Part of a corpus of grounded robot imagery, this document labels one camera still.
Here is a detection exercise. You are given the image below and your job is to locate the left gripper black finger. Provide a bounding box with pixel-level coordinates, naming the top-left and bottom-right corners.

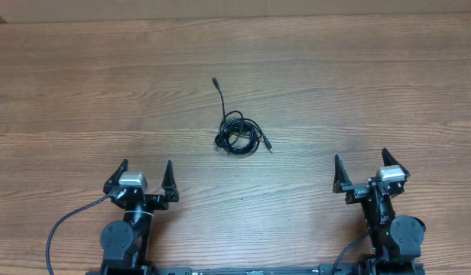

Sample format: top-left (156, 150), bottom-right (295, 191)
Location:
top-left (161, 160), bottom-right (179, 202)
top-left (102, 159), bottom-right (128, 193)

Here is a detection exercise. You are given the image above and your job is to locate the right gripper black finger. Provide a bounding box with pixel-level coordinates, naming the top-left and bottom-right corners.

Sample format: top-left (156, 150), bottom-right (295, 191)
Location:
top-left (381, 147), bottom-right (411, 178)
top-left (333, 154), bottom-right (352, 193)

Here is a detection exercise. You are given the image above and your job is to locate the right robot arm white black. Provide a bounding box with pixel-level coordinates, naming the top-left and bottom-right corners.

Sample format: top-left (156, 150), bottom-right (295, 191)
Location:
top-left (330, 148), bottom-right (426, 274)

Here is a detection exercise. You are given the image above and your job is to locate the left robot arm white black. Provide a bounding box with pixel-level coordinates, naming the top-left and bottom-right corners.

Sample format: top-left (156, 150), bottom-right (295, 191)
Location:
top-left (99, 160), bottom-right (179, 275)

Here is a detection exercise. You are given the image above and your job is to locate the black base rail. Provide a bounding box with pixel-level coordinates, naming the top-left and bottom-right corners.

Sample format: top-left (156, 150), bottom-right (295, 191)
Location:
top-left (86, 262), bottom-right (426, 275)

